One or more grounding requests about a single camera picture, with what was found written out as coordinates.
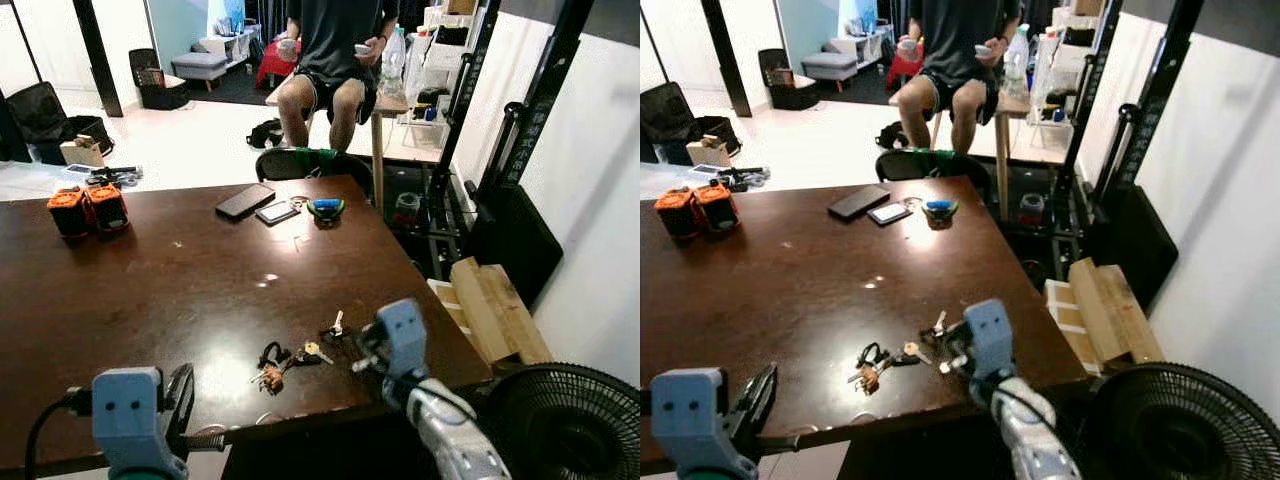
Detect black tool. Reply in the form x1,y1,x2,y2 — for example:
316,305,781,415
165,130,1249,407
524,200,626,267
715,165,771,191
85,165,143,189

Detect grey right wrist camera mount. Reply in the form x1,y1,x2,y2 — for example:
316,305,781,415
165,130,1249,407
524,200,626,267
378,297,431,381
962,298,1016,381

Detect black chair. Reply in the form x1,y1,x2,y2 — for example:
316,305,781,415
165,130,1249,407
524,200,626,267
254,146,376,201
875,147,996,201

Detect key bunch with brown fob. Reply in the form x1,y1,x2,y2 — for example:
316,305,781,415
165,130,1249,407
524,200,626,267
850,343,891,396
252,342,293,394

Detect black armchair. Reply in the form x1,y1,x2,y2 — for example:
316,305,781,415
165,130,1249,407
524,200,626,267
128,47,191,111
757,47,819,111

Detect brown cardboard box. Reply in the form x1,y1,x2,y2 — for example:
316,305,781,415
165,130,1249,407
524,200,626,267
60,138,106,169
686,138,731,167

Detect light wooden plank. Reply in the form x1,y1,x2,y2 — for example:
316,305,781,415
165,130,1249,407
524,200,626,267
1068,257,1166,366
450,257,554,366

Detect white desk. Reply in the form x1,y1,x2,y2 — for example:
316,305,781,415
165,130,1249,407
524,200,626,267
200,25,263,71
830,25,891,71

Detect black metal gantry frame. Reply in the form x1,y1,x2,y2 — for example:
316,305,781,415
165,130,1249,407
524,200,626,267
428,0,596,281
1050,0,1206,281

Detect black flat panel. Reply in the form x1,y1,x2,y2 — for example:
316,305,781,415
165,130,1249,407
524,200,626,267
465,180,564,306
1090,180,1179,306

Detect grey ottoman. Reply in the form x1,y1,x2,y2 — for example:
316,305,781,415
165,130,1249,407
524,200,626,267
802,52,858,93
172,52,229,93

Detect small wooden table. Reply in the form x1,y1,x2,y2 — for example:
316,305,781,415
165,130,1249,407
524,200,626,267
265,85,411,213
885,85,1031,213

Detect seated person in dark clothes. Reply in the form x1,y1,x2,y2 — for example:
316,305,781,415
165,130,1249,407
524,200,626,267
890,0,1023,153
268,0,401,153

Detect white storage shelf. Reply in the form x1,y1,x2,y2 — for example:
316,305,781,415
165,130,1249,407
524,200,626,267
405,0,481,126
1030,0,1101,126

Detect black soft bag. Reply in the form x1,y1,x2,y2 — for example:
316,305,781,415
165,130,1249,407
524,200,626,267
690,115,741,151
60,115,116,151

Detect black round fan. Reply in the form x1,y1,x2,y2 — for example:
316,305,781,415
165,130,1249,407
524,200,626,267
1083,361,1280,480
483,361,641,480

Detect black door frame post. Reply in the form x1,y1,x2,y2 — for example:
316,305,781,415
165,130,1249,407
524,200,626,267
700,0,753,119
72,0,124,119

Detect black smartphone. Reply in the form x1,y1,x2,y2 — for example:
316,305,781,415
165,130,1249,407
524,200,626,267
215,183,277,221
827,184,891,222

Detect orange black battery pack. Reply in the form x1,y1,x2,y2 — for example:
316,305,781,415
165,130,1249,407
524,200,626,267
85,183,131,236
694,182,741,234
46,188,93,241
654,188,701,241

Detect clear water bottle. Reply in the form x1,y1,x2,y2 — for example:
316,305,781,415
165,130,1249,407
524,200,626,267
1005,27,1031,99
380,27,408,99

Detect green cloth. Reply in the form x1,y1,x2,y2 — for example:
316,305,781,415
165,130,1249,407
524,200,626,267
290,147,346,179
910,148,966,179

